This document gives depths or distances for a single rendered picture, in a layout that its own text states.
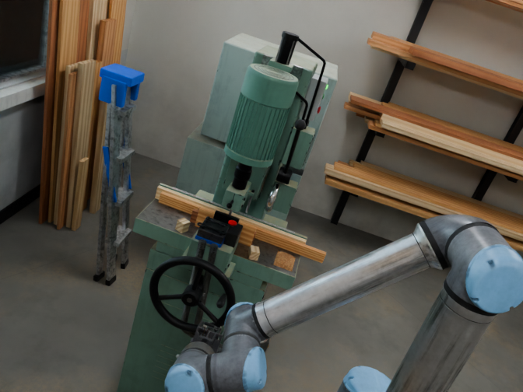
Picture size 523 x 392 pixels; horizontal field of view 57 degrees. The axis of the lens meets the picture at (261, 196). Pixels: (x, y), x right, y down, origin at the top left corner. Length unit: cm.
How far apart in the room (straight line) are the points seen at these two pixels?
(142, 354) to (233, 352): 100
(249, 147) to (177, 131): 265
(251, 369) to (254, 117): 81
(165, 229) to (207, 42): 248
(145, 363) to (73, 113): 149
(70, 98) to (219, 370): 206
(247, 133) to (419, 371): 89
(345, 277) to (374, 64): 291
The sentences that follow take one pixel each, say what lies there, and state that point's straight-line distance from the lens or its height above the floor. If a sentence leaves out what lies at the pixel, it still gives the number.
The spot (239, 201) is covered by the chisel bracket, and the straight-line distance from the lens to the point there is 172.
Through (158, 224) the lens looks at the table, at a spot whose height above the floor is 90.
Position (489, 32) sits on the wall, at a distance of 401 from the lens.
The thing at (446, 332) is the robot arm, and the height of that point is 128.
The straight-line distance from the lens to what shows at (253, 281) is 173.
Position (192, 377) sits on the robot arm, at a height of 100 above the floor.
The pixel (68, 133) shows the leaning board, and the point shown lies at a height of 64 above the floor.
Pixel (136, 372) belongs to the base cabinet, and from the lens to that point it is 218.
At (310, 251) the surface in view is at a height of 93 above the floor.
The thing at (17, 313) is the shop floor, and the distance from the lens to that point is 267.
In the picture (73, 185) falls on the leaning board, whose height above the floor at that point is 31.
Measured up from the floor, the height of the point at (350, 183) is 54.
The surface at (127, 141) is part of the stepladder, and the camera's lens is 260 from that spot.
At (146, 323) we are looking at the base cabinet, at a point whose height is 47.
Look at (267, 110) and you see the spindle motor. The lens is 156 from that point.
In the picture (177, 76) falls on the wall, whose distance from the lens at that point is 411.
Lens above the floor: 182
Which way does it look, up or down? 25 degrees down
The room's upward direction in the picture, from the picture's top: 19 degrees clockwise
